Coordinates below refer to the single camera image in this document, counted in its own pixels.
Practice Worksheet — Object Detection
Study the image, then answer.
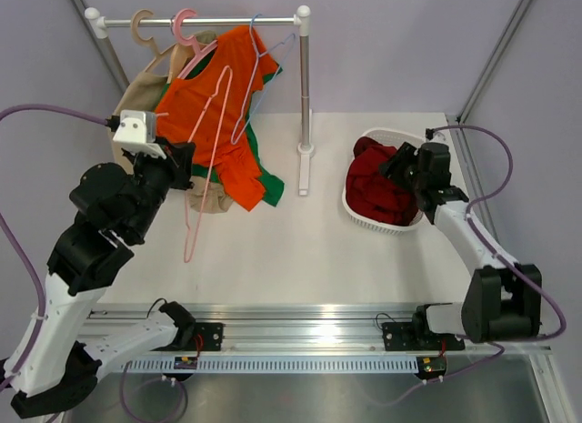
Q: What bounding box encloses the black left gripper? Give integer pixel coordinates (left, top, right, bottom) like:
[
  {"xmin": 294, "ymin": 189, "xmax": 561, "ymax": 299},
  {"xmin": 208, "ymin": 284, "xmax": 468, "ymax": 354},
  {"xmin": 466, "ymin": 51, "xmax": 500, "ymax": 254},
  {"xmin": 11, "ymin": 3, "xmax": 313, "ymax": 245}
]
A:
[{"xmin": 125, "ymin": 135, "xmax": 197, "ymax": 240}]

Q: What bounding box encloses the dark red t shirt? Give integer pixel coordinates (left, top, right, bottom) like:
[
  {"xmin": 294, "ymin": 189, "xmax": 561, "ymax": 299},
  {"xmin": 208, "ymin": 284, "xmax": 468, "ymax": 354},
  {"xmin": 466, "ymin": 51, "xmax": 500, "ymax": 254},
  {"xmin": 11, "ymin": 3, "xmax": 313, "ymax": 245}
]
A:
[{"xmin": 346, "ymin": 136, "xmax": 418, "ymax": 227}]

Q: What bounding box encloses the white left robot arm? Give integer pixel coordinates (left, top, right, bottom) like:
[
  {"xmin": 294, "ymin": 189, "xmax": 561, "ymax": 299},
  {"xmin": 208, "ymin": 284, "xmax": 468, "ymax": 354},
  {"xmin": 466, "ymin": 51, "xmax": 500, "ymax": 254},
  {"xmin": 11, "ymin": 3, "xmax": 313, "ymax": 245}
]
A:
[{"xmin": 1, "ymin": 144, "xmax": 196, "ymax": 418}]

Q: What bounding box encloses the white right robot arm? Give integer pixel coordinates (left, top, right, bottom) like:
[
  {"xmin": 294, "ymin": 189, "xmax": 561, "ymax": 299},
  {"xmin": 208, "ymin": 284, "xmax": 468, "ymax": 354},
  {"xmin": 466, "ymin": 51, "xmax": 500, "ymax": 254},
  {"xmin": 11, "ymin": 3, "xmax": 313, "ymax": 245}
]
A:
[{"xmin": 379, "ymin": 142, "xmax": 541, "ymax": 347}]

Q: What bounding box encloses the orange t shirt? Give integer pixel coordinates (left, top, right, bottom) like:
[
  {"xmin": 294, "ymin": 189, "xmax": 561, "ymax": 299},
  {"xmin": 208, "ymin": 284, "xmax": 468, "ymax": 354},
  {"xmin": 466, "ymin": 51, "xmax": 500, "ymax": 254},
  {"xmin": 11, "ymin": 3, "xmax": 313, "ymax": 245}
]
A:
[{"xmin": 156, "ymin": 26, "xmax": 278, "ymax": 211}]

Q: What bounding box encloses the green t shirt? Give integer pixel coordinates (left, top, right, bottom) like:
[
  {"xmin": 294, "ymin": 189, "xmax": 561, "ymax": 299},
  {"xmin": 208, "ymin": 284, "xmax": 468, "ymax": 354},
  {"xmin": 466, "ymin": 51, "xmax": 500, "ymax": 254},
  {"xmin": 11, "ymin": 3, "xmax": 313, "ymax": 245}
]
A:
[{"xmin": 158, "ymin": 62, "xmax": 285, "ymax": 206}]

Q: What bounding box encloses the beige wooden hanger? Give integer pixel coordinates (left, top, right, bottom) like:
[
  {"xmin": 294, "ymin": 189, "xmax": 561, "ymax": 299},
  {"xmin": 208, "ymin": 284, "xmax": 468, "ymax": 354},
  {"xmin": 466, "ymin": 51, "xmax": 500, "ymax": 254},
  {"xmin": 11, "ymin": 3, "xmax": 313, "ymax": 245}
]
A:
[{"xmin": 131, "ymin": 8, "xmax": 176, "ymax": 74}]

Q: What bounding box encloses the white plastic laundry basket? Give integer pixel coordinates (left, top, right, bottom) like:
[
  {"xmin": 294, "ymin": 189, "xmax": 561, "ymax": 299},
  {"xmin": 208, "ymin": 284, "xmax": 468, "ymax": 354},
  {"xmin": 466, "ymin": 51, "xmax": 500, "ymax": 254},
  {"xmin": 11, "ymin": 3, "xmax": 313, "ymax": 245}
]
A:
[{"xmin": 342, "ymin": 127, "xmax": 424, "ymax": 236}]

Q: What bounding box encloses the white metal clothes rack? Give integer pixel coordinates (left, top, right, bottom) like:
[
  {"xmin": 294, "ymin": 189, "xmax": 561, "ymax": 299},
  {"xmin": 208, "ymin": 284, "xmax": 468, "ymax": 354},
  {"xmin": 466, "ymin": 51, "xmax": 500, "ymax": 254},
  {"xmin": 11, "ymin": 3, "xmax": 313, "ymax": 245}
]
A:
[{"xmin": 81, "ymin": 5, "xmax": 315, "ymax": 196}]

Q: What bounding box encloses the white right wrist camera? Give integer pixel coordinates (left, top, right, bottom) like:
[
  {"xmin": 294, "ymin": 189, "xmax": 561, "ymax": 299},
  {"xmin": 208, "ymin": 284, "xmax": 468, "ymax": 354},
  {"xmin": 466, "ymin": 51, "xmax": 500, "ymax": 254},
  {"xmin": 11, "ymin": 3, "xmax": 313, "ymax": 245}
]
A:
[{"xmin": 425, "ymin": 128, "xmax": 447, "ymax": 144}]

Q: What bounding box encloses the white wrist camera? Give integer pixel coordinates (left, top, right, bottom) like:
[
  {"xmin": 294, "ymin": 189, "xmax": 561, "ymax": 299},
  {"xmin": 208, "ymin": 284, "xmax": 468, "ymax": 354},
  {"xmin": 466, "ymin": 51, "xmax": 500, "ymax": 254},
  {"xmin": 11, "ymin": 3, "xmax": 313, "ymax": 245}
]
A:
[
  {"xmin": 113, "ymin": 109, "xmax": 166, "ymax": 159},
  {"xmin": 425, "ymin": 128, "xmax": 447, "ymax": 144}
]

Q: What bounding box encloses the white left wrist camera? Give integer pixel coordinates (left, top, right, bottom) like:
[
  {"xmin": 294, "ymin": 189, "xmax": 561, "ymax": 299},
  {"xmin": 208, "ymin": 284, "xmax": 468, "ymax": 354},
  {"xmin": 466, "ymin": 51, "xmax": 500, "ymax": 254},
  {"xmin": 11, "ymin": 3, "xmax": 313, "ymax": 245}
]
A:
[{"xmin": 113, "ymin": 109, "xmax": 166, "ymax": 159}]

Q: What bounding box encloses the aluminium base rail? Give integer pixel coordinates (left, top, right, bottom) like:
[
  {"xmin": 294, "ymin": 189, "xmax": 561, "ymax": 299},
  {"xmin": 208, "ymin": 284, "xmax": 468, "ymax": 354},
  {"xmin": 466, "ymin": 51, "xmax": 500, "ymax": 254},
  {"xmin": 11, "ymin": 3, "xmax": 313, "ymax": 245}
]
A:
[{"xmin": 78, "ymin": 302, "xmax": 551, "ymax": 356}]

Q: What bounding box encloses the white slotted cable duct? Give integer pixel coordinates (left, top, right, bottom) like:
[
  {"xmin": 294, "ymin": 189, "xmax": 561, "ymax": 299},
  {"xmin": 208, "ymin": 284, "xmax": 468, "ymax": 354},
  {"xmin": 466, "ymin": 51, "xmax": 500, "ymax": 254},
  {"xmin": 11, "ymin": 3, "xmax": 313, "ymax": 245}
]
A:
[{"xmin": 121, "ymin": 355, "xmax": 419, "ymax": 374}]

